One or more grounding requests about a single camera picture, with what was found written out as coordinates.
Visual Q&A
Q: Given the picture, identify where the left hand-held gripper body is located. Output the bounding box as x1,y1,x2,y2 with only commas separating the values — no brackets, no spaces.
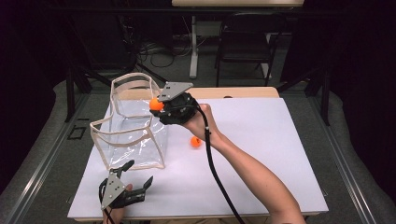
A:
99,172,148,211

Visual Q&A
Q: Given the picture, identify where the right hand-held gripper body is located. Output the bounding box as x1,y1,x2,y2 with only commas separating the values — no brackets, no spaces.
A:
157,81,201,126

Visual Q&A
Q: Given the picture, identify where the clear plastic bag beige trim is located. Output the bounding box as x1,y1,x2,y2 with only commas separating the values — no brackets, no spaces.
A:
89,72,172,172

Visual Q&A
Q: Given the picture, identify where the person's left hand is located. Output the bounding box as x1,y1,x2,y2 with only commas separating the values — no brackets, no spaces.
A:
103,183,134,221

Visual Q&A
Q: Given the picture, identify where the person's right hand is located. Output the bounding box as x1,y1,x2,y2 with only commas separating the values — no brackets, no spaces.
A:
182,103,224,149

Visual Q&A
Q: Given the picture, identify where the light wooden table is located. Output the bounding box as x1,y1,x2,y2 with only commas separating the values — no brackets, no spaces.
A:
73,86,322,223

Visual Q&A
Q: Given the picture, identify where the white-legged desk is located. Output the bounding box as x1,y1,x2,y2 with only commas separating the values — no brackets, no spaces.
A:
171,0,306,79

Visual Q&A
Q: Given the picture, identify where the black metal stand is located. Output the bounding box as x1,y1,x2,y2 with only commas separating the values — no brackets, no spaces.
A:
276,65,332,127
64,63,93,123

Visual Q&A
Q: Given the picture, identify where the white board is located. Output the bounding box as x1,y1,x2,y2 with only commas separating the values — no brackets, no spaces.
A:
67,97,330,219

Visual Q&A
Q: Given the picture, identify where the black chair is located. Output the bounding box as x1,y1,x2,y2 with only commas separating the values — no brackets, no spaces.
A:
214,12,287,89

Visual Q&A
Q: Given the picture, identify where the left hand-held gripper cable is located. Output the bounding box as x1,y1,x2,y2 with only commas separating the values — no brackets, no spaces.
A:
98,178,116,224

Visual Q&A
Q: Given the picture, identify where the hand-held gripper cable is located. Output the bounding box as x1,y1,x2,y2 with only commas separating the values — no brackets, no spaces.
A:
174,104,247,224
98,178,116,224

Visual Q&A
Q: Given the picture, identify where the right hand-held gripper cable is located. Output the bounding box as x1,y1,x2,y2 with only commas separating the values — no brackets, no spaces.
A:
174,104,247,224

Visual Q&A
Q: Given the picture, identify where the black floor outlet frame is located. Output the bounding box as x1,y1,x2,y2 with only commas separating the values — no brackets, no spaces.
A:
67,124,88,141

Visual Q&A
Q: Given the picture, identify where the bundle of floor cables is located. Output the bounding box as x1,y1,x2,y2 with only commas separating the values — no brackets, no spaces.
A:
136,29,194,68

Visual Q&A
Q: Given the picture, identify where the aluminium floor rail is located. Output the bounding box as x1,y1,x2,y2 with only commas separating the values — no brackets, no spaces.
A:
4,92,92,224
311,96,378,224

